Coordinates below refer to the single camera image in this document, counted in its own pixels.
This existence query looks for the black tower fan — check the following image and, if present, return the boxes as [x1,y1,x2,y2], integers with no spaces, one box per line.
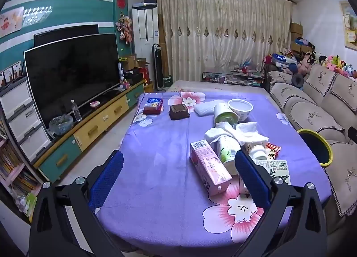
[152,44,164,91]

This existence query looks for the large black television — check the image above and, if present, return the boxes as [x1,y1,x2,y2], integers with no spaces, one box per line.
[24,33,120,135]

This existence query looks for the pile of plush toys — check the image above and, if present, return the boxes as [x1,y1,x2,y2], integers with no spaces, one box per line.
[297,49,357,82]

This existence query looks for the framed wall painting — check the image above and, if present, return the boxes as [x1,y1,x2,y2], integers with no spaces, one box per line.
[339,1,357,50]

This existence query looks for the green and yellow TV cabinet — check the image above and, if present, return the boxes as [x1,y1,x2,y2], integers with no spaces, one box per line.
[33,79,145,182]

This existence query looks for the beige curtain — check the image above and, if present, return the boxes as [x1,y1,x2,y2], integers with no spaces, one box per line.
[145,0,293,85]

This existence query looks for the open cardboard boxes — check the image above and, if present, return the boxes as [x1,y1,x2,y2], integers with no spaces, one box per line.
[120,54,151,72]

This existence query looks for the crystal wall lamp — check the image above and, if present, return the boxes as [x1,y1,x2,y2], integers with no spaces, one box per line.
[22,6,53,27]

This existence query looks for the small white bottle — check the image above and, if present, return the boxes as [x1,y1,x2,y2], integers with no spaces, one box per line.
[247,144,267,160]

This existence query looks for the red flat box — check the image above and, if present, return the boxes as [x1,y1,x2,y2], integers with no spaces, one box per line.
[143,105,163,115]

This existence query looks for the black monitor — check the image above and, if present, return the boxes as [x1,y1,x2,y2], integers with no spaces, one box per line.
[33,24,99,47]

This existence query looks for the white padded packet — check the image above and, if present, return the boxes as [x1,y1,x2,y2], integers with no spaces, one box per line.
[194,101,216,117]

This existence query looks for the red snack packet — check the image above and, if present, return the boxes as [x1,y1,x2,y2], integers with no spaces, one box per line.
[264,143,282,160]

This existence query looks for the beige sofa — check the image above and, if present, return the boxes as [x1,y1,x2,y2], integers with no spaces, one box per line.
[264,63,357,235]

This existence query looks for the glass bowl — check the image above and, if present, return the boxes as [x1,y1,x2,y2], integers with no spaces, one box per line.
[49,115,74,136]

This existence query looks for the dark brown plastic container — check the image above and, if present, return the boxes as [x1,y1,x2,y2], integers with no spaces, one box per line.
[169,104,191,120]

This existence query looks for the stack of cardboard boxes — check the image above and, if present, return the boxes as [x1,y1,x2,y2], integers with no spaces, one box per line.
[290,22,311,54]

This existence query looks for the artificial flower decoration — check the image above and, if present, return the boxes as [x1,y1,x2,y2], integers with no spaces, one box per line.
[116,15,133,44]

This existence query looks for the cartoon wall poster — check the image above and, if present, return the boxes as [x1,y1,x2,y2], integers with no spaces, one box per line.
[0,6,24,39]

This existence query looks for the purple floral blanket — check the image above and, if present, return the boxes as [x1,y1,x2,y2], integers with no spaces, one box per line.
[96,91,332,257]

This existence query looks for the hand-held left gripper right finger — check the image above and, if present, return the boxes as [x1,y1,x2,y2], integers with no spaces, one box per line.
[234,150,328,257]

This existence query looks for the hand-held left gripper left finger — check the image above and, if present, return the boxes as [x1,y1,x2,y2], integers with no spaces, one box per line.
[29,150,125,257]

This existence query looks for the bookshelf with books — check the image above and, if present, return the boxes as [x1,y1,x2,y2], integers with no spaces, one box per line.
[0,123,42,218]

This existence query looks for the white bottle with green label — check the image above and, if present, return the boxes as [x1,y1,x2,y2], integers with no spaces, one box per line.
[216,136,242,177]

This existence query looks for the white plastic bowl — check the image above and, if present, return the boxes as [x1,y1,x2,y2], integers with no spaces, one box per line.
[227,99,254,122]

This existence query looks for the pink drink carton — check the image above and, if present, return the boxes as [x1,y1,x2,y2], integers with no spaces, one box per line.
[190,139,232,197]

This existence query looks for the black bin with yellow rim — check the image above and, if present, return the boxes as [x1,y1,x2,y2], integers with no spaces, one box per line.
[297,129,334,168]

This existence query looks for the white standing air conditioner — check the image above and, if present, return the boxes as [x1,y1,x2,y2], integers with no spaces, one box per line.
[132,3,159,85]

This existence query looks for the white tissue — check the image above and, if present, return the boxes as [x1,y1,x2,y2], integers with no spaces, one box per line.
[204,121,270,146]

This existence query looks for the glass coffee table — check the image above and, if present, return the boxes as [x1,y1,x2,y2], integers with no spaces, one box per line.
[202,63,265,87]

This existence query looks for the clear water bottle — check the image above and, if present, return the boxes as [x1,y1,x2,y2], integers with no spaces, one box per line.
[71,99,82,122]

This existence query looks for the photo prints on drawers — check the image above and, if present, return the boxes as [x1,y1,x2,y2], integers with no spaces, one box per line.
[0,61,23,87]

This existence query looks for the green and white tea box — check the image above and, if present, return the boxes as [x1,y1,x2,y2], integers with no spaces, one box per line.
[239,159,291,195]

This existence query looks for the blue star-patterned bag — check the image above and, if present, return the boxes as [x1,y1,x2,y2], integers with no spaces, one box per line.
[270,53,297,65]

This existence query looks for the white and green paper cup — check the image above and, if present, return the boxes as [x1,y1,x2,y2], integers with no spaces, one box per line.
[213,102,239,129]

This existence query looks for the white plastic drawer unit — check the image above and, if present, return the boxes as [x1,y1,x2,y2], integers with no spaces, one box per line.
[0,77,52,163]

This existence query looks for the blue snack box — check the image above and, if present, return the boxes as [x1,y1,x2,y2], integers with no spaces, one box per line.
[145,97,164,110]

